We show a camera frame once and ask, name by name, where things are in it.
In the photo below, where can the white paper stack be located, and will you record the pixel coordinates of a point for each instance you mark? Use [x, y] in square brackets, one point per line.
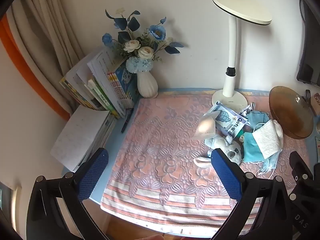
[80, 135]

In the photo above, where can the pink embossed blanket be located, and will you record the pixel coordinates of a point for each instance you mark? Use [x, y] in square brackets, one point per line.
[155, 160]

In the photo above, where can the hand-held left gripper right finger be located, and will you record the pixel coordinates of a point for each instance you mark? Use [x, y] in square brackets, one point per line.
[226, 175]

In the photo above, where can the orange curtain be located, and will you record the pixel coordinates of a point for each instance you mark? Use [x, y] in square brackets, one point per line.
[30, 67]

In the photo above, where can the grey koala plush toy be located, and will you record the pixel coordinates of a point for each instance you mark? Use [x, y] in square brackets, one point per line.
[231, 151]

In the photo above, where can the blue white flower bouquet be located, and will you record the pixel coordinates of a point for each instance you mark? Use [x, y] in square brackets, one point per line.
[140, 47]

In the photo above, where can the brown wicker basket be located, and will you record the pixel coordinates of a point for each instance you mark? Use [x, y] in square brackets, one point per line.
[290, 115]

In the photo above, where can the white ribbed vase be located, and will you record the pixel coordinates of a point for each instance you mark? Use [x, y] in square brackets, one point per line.
[147, 85]

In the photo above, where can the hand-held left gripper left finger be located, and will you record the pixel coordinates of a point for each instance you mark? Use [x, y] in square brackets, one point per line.
[93, 172]

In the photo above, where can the row of books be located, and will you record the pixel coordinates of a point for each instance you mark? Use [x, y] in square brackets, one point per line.
[100, 85]

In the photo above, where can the white quilted cloth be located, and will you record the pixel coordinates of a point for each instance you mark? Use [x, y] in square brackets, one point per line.
[267, 140]

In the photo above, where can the dark monitor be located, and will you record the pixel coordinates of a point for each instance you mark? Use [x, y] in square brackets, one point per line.
[308, 50]

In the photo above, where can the cream cup face mask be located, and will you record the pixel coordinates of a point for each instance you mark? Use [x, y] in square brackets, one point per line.
[206, 128]

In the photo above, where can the white desk lamp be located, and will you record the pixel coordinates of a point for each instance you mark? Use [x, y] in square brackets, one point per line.
[232, 55]

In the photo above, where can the plaid bow hair clip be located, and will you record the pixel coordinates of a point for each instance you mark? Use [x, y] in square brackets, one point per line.
[247, 110]

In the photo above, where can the cream curtain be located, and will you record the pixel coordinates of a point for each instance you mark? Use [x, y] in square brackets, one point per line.
[50, 35]

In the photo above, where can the blue face mask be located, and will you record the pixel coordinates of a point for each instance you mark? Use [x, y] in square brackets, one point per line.
[271, 163]

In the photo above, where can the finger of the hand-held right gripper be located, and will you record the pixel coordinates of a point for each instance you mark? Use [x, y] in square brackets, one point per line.
[298, 165]

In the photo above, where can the dark pen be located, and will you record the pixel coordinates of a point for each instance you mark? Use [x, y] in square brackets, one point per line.
[127, 121]

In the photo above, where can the green packet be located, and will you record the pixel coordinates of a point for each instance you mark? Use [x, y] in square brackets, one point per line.
[250, 147]

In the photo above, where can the white blue tissue pack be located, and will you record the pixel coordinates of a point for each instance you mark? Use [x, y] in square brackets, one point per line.
[226, 118]

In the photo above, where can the black hair clip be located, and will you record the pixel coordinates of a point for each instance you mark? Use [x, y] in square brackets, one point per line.
[308, 97]

